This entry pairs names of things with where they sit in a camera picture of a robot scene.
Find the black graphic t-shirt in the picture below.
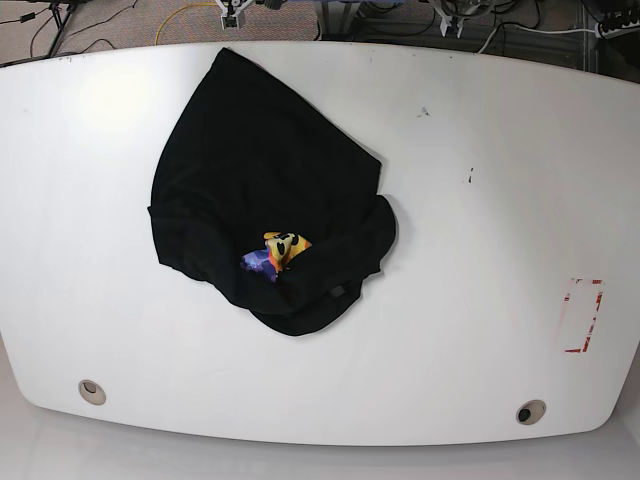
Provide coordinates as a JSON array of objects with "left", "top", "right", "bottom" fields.
[{"left": 148, "top": 49, "right": 396, "bottom": 336}]

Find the red tape rectangle marking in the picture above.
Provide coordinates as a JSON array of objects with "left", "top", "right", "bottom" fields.
[{"left": 558, "top": 278, "right": 605, "bottom": 354}]

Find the right table grommet hole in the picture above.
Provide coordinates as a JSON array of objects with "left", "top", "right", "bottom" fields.
[{"left": 516, "top": 399, "right": 546, "bottom": 426}]

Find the table grommet hole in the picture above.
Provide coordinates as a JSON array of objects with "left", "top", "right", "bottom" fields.
[
  {"left": 516, "top": 399, "right": 546, "bottom": 426},
  {"left": 78, "top": 380, "right": 106, "bottom": 406}
]

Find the left table grommet hole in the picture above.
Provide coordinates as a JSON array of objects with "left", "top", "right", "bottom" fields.
[{"left": 78, "top": 380, "right": 106, "bottom": 406}]

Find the black tripod stand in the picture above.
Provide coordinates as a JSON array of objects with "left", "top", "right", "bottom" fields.
[{"left": 45, "top": 0, "right": 80, "bottom": 59}]

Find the white power strip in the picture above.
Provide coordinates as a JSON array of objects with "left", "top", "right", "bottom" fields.
[{"left": 595, "top": 9, "right": 639, "bottom": 40}]

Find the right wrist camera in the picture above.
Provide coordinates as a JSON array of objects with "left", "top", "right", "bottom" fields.
[{"left": 221, "top": 16, "right": 239, "bottom": 29}]

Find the yellow cable on floor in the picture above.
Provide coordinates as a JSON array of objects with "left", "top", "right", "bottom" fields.
[{"left": 154, "top": 3, "right": 221, "bottom": 47}]

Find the white cable on floor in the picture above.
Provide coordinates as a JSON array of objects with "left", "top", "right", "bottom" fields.
[{"left": 477, "top": 22, "right": 599, "bottom": 55}]

